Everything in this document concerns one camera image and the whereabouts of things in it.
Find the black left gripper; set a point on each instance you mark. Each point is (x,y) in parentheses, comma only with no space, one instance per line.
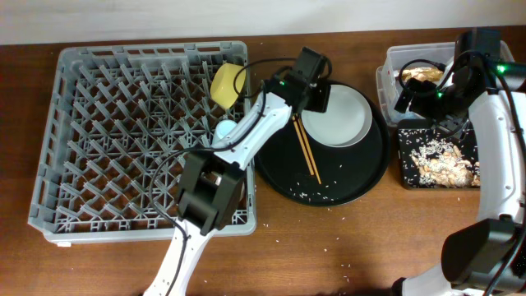
(322,97)

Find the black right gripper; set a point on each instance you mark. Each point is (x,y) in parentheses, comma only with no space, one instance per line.
(424,90)

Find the wooden chopstick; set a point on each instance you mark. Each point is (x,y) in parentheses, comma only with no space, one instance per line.
(307,143)
(302,144)

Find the white plate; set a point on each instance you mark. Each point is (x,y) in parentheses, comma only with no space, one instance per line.
(346,121)

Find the light blue cup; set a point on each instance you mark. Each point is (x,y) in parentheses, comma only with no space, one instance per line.
(222,129)

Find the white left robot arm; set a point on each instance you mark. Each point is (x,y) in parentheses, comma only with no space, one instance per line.
(213,178)

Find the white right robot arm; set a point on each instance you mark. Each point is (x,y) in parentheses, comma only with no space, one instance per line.
(488,257)

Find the grey plastic dishwasher rack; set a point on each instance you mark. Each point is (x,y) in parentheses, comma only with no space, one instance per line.
(108,166)

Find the golden crumpled wrapper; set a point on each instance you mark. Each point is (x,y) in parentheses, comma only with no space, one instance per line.
(422,74)

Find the black rectangular food tray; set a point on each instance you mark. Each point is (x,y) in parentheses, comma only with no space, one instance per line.
(435,160)

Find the food scraps and rice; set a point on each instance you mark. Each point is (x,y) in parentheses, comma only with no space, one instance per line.
(446,166)

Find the clear plastic bin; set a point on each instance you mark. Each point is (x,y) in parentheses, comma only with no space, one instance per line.
(389,89)

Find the round black tray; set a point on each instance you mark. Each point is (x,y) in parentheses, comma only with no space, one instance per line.
(346,173)

